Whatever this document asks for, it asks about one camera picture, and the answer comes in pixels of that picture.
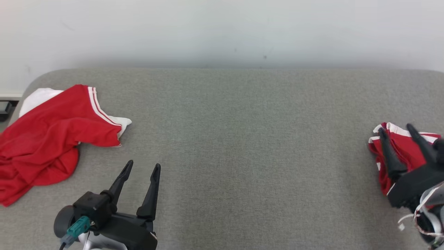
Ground red jersey with white sleeves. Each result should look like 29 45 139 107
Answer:
0 84 133 208

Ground white and red wire bundle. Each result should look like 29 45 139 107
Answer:
397 187 444 240

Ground red shorts with white trim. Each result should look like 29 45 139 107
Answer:
368 122 443 197

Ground dark wall box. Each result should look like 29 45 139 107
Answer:
0 101 20 122

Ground grey fabric sofa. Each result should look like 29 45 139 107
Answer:
0 68 444 250

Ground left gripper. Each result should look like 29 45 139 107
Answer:
95 160 162 250

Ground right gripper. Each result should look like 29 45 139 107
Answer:
377 123 444 209

